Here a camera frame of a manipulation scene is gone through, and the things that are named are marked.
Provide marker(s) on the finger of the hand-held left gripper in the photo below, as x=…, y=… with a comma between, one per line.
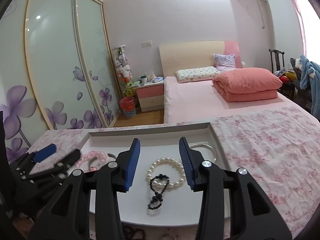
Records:
x=67, y=158
x=45, y=153

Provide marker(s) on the plush toy rack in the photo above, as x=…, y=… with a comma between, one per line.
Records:
x=122, y=65

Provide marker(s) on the folded salmon pink quilt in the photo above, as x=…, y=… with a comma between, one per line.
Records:
x=245, y=85

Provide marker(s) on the pink curtain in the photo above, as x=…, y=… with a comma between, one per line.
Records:
x=302, y=17

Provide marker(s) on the purple floral pillow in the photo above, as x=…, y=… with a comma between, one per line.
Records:
x=225, y=61

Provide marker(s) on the red trash bin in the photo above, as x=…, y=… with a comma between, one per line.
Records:
x=127, y=107

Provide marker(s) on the pink nightstand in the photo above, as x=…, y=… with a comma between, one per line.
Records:
x=150, y=97

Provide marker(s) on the pink bed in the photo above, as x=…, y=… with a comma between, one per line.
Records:
x=195, y=100

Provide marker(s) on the grey cardboard tray box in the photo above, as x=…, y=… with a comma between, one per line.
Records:
x=142, y=212

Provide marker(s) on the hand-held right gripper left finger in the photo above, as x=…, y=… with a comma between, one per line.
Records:
x=131, y=165

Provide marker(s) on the white patterned pillow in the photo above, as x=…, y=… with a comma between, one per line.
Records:
x=195, y=74

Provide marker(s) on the sliding door flower wardrobe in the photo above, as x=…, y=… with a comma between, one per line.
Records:
x=57, y=67

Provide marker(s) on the round silver bangle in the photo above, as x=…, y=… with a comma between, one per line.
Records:
x=207, y=145

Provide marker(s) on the dark wooden chair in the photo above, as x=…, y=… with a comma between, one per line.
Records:
x=276, y=60

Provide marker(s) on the beige pink headboard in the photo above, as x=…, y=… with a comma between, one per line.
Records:
x=190, y=55

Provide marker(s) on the air conditioner pipe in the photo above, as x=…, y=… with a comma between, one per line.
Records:
x=263, y=12

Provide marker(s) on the white cup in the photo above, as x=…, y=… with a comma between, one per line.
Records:
x=144, y=80

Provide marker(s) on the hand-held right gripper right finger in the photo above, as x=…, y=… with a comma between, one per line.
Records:
x=187, y=165

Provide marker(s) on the white wall socket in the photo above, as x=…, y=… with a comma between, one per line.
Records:
x=146, y=44

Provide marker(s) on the red yellow plush toy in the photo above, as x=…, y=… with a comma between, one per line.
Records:
x=287, y=76

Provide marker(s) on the grey office chair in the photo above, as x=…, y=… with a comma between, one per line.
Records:
x=303, y=97

